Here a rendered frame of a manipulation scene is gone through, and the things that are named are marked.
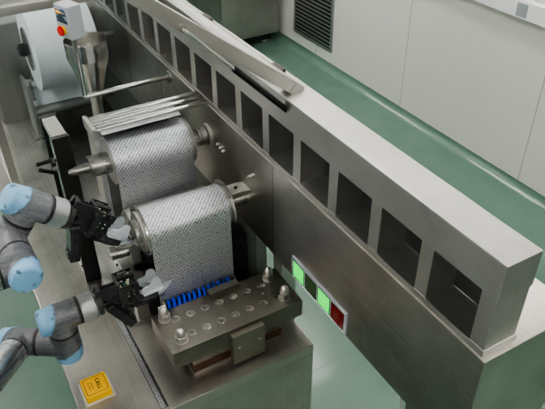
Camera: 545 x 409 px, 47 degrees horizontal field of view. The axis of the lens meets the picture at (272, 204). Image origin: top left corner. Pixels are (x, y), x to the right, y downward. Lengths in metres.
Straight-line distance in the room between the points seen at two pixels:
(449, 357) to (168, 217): 0.83
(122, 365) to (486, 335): 1.08
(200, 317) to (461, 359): 0.81
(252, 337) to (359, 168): 0.69
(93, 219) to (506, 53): 3.04
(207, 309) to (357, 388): 1.28
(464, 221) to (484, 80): 3.22
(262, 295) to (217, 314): 0.14
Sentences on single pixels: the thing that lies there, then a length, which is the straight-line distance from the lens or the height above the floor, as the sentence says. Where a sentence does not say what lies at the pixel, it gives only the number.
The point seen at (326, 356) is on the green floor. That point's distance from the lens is 3.05.
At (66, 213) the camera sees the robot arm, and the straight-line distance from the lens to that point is 1.62.
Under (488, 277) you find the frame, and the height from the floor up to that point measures 1.61.
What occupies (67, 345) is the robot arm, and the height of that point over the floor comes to 1.04.
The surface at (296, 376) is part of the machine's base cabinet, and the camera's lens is 1.96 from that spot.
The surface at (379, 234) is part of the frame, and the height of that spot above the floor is 1.51.
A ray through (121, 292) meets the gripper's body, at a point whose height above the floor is 1.15.
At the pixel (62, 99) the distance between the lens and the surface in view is 2.60.
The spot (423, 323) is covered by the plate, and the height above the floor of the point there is 1.40.
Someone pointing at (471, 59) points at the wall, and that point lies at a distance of 4.36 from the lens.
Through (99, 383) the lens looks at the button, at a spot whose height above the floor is 0.92.
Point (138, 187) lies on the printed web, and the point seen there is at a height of 1.27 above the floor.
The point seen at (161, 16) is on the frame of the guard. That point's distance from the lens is 1.29.
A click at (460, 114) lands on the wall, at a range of 4.53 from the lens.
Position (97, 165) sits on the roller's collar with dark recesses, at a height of 1.35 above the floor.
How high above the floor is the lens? 2.32
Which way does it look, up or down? 36 degrees down
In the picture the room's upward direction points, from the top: 1 degrees counter-clockwise
